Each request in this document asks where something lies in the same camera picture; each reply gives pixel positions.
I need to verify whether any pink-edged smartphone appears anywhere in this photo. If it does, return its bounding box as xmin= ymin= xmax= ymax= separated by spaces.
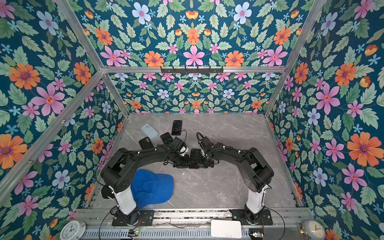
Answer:
xmin=190 ymin=149 xmax=202 ymax=169

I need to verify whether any black phone case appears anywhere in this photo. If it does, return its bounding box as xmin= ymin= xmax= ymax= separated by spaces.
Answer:
xmin=139 ymin=137 xmax=154 ymax=150

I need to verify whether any silver-edged smartphone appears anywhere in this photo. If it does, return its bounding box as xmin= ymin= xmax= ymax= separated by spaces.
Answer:
xmin=160 ymin=133 xmax=174 ymax=145

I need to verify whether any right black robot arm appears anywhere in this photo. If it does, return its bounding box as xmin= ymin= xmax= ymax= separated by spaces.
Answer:
xmin=197 ymin=132 xmax=274 ymax=225

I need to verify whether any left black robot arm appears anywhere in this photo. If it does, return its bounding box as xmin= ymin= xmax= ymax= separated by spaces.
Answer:
xmin=101 ymin=138 xmax=189 ymax=216

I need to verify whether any light blue phone case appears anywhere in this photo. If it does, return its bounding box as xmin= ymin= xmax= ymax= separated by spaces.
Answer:
xmin=140 ymin=123 xmax=159 ymax=140

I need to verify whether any blue-edged smartphone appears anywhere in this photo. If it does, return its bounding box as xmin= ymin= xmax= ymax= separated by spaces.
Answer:
xmin=171 ymin=120 xmax=183 ymax=136

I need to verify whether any blue baseball cap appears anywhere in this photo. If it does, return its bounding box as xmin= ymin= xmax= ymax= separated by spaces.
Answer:
xmin=131 ymin=170 xmax=174 ymax=209

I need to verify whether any white rectangular box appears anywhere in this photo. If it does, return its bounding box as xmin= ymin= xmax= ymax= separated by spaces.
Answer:
xmin=211 ymin=220 xmax=243 ymax=239

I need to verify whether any black plush toy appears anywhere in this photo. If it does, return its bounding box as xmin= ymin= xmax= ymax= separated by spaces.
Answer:
xmin=101 ymin=186 xmax=115 ymax=199

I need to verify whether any silver alarm clock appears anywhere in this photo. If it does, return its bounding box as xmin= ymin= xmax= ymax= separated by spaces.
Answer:
xmin=298 ymin=220 xmax=326 ymax=240

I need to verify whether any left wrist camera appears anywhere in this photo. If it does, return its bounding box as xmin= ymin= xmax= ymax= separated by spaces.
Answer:
xmin=172 ymin=137 xmax=188 ymax=155

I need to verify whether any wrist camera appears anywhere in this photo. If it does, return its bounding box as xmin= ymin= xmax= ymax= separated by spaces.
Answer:
xmin=172 ymin=137 xmax=188 ymax=155
xmin=199 ymin=140 xmax=211 ymax=156

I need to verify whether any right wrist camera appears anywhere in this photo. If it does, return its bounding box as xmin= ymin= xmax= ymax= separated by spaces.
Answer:
xmin=199 ymin=140 xmax=211 ymax=156

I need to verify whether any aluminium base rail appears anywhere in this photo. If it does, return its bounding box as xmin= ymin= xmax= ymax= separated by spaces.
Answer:
xmin=76 ymin=208 xmax=313 ymax=240

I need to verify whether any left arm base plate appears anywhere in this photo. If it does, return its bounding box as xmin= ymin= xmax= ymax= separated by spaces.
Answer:
xmin=112 ymin=210 xmax=155 ymax=227

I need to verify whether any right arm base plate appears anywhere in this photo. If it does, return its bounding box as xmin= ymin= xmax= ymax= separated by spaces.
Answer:
xmin=230 ymin=209 xmax=273 ymax=226

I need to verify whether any black hook rail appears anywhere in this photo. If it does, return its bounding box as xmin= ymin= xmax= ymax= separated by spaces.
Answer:
xmin=160 ymin=67 xmax=224 ymax=74

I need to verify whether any white wall clock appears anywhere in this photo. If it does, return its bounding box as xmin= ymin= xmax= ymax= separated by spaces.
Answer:
xmin=60 ymin=221 xmax=87 ymax=240

